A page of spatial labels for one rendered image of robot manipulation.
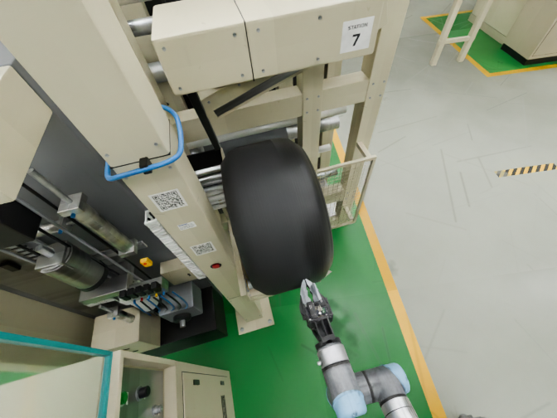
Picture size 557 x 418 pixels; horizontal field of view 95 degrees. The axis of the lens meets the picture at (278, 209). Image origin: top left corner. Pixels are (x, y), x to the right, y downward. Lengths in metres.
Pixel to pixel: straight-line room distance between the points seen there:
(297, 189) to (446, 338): 1.77
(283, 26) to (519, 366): 2.34
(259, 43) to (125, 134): 0.42
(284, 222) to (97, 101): 0.50
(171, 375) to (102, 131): 0.93
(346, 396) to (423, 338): 1.52
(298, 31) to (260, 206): 0.48
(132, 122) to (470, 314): 2.32
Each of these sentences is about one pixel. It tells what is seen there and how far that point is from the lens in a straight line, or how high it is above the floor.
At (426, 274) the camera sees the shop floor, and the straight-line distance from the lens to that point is 2.38.
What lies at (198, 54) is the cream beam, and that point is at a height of 1.73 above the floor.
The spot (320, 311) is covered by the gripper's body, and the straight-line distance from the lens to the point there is 0.79.
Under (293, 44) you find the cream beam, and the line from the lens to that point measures 0.83.
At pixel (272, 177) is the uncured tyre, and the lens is 0.76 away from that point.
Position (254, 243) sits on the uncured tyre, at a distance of 0.74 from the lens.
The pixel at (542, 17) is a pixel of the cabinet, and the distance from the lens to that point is 5.20.
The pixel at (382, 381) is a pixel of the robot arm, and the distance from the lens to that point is 0.87.
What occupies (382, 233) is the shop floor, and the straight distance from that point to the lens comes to 2.43.
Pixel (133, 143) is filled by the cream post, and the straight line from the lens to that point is 0.61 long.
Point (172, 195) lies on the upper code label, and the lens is 0.72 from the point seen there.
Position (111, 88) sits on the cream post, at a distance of 0.55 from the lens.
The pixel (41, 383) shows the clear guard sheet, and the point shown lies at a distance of 0.75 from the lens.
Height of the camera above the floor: 2.03
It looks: 55 degrees down
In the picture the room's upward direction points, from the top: 8 degrees counter-clockwise
